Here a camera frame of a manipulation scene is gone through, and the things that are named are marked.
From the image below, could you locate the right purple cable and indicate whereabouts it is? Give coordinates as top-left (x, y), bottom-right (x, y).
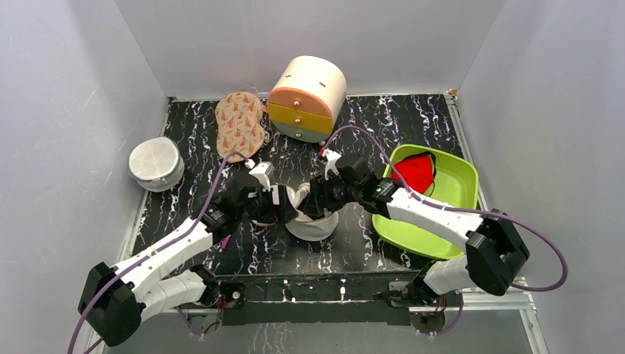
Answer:
top-left (319, 125), bottom-right (569, 338)

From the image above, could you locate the red bra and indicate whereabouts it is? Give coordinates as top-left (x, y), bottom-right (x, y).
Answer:
top-left (392, 151), bottom-right (437, 196)

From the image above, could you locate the round drawer cabinet orange yellow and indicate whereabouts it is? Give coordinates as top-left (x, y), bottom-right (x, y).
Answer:
top-left (268, 55), bottom-right (346, 143)

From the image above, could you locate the white mesh laundry bag beige zipper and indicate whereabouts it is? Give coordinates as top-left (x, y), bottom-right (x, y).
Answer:
top-left (252, 183), bottom-right (338, 242)

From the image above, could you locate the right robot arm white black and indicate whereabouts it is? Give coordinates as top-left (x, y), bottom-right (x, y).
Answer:
top-left (298, 153), bottom-right (529, 305)

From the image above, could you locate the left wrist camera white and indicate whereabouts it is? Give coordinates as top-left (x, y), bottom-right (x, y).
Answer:
top-left (249, 162), bottom-right (275, 190)

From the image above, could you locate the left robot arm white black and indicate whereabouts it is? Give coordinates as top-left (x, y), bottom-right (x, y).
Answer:
top-left (78, 168), bottom-right (310, 347)

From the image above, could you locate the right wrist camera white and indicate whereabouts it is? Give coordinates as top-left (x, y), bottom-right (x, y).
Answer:
top-left (320, 148), bottom-right (342, 180)

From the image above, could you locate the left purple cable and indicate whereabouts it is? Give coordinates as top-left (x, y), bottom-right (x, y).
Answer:
top-left (66, 150), bottom-right (255, 354)

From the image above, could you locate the aluminium frame rail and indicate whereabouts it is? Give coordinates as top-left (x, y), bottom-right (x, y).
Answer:
top-left (408, 287), bottom-right (536, 313)

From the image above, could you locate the peach patterned fabric pouch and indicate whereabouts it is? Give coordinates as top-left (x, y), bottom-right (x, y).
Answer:
top-left (214, 91), bottom-right (266, 158)

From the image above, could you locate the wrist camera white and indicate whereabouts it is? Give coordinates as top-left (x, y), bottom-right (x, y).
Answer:
top-left (249, 162), bottom-right (275, 190)
top-left (320, 148), bottom-right (342, 180)

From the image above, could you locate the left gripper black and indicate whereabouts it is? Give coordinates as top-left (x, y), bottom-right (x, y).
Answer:
top-left (237, 185), bottom-right (297, 225)

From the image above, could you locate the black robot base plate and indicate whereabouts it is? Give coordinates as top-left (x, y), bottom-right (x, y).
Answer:
top-left (218, 271), bottom-right (422, 326)

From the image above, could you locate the pink white marker pen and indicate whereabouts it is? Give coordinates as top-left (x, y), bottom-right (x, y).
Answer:
top-left (220, 235), bottom-right (231, 251)

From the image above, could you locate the white mesh laundry bag grey trim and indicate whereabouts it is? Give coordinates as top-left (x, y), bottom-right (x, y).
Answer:
top-left (128, 136), bottom-right (185, 192)

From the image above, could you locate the purple cable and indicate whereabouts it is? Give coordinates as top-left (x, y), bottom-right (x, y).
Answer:
top-left (319, 125), bottom-right (569, 338)
top-left (66, 150), bottom-right (255, 354)

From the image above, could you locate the green plastic basin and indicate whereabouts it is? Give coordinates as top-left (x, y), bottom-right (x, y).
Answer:
top-left (372, 144), bottom-right (479, 260)

